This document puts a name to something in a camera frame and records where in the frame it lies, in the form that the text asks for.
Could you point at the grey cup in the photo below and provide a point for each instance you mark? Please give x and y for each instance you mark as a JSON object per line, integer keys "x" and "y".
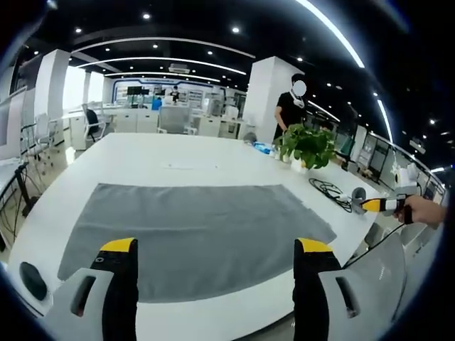
{"x": 359, "y": 199}

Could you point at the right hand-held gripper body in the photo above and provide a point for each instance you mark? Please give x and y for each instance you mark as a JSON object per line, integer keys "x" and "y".
{"x": 401, "y": 192}

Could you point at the white pillar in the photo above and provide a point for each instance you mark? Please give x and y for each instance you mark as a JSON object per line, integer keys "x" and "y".
{"x": 266, "y": 96}
{"x": 51, "y": 85}

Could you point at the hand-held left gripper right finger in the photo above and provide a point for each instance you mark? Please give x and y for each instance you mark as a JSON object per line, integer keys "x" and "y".
{"x": 320, "y": 295}

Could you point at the white table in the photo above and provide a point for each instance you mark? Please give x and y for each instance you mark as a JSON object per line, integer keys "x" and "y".
{"x": 177, "y": 160}

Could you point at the black round object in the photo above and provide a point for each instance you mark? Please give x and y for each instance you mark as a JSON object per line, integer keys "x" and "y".
{"x": 32, "y": 280}

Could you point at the white office chair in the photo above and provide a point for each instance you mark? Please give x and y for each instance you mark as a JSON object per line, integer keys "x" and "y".
{"x": 42, "y": 133}

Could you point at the grey towel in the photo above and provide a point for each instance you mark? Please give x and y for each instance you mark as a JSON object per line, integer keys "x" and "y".
{"x": 192, "y": 234}

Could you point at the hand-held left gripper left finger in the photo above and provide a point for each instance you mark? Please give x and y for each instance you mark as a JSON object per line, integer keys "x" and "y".
{"x": 89, "y": 298}

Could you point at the black office chair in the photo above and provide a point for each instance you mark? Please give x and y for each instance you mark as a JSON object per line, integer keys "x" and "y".
{"x": 91, "y": 122}

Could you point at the green potted plant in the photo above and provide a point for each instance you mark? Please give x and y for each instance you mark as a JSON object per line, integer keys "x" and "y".
{"x": 307, "y": 145}

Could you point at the grey mesh chair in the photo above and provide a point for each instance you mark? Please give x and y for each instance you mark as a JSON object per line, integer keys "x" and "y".
{"x": 174, "y": 120}

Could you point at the person's right hand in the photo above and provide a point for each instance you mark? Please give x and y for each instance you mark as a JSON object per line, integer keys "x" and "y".
{"x": 423, "y": 209}

